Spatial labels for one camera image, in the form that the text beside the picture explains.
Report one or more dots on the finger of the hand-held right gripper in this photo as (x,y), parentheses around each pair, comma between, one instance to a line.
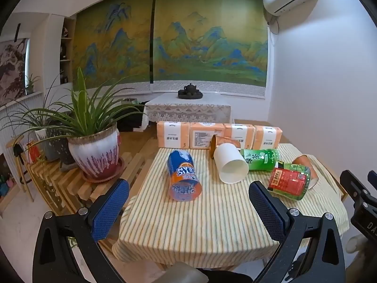
(355,184)

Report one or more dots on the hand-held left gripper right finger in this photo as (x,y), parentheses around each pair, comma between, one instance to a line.
(267,210)

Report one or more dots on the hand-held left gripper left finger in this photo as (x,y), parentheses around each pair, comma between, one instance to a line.
(109,210)

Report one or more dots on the red and green cup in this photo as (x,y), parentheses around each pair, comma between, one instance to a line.
(290,182)

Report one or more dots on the green printed cup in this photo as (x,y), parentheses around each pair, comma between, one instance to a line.
(260,159)

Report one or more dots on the orange paper cup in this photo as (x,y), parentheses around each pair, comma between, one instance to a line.
(227,142)
(304,159)

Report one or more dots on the white paper cup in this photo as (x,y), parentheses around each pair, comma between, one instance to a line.
(231,163)

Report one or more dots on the blue and orange cup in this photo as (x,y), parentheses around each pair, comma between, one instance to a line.
(184,177)

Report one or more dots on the wooden slatted bench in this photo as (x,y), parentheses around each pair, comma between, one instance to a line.
(59,182)

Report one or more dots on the plant in white purple pot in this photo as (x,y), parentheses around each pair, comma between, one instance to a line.
(94,153)

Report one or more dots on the striped yellow tablecloth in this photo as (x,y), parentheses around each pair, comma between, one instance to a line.
(206,230)

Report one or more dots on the orange tissue pack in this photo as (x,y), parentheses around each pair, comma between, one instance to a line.
(240,132)
(206,132)
(268,137)
(172,134)

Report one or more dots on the plant in dark speckled pot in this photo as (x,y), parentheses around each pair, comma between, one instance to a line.
(63,150)

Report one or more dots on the plant in grey pot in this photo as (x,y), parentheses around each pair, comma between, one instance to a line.
(47,149)

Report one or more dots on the black bag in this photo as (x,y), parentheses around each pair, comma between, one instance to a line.
(132,121)

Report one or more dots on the red bag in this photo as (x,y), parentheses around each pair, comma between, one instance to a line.
(34,153)

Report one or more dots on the wooden stool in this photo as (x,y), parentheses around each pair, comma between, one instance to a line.
(22,171)

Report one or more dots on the grey chair back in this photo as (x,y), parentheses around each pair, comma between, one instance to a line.
(184,274)

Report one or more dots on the lace-covered low table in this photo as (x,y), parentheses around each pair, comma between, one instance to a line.
(188,110)

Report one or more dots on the black tea set tray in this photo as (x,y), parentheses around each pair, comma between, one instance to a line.
(190,93)

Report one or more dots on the small windowsill plant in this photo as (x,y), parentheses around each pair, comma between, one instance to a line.
(31,84)

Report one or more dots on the wooden wall shelf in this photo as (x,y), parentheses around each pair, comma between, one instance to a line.
(66,59)

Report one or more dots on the narrow landscape wall painting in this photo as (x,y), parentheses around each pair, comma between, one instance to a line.
(115,44)

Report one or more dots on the tree branch wall scroll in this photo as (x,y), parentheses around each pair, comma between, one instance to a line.
(11,70)

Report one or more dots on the wide landscape wall painting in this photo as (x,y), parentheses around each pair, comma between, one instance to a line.
(209,41)

